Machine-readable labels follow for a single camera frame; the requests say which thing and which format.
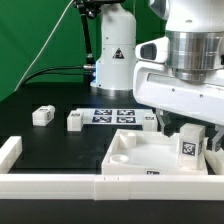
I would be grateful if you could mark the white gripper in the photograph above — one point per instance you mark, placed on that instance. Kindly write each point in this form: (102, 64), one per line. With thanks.
(154, 85)

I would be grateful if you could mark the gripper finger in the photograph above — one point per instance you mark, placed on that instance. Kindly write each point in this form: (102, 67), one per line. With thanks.
(216, 135)

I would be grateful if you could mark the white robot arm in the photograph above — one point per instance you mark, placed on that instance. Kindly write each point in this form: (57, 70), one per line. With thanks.
(179, 70)

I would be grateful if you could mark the white U-shaped obstacle fence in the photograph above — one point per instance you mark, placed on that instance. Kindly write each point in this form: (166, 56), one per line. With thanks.
(101, 187)

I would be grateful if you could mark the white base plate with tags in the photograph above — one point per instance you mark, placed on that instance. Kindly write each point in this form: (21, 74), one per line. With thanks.
(90, 116)

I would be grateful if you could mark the black camera stand pole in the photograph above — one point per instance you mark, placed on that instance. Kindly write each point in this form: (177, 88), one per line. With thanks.
(89, 9)

